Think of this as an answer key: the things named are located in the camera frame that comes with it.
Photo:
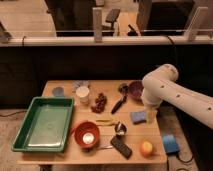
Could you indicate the white cup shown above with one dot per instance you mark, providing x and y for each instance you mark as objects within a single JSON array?
[{"x": 82, "y": 93}]

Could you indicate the blue sponge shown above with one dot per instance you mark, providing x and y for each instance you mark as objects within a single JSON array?
[{"x": 138, "y": 117}]

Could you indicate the black office chair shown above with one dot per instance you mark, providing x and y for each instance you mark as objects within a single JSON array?
[{"x": 111, "y": 18}]

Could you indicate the yellow pencil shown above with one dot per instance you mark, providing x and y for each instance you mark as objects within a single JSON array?
[{"x": 105, "y": 122}]

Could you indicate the bunch of dark grapes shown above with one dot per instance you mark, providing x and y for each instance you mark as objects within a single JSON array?
[{"x": 100, "y": 103}]

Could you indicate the white railing beam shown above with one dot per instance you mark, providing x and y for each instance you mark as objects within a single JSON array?
[{"x": 11, "y": 37}]

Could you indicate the purple bowl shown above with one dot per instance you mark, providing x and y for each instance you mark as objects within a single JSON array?
[{"x": 135, "y": 90}]

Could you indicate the blue box on floor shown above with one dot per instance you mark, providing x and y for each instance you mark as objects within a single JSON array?
[{"x": 170, "y": 144}]

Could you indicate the green plastic tray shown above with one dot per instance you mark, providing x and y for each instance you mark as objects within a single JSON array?
[{"x": 45, "y": 126}]

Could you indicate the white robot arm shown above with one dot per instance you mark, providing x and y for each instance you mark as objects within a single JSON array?
[{"x": 160, "y": 85}]

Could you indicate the orange fruit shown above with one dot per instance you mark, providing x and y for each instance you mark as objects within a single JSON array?
[{"x": 146, "y": 149}]

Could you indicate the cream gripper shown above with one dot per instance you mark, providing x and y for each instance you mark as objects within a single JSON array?
[{"x": 150, "y": 115}]

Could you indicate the black remote control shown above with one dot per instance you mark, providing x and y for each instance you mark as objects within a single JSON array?
[{"x": 121, "y": 147}]

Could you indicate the crumpled grey blue cloth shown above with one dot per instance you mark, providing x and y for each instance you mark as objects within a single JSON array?
[{"x": 78, "y": 83}]

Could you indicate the orange bowl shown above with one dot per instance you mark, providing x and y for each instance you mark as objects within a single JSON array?
[{"x": 86, "y": 134}]

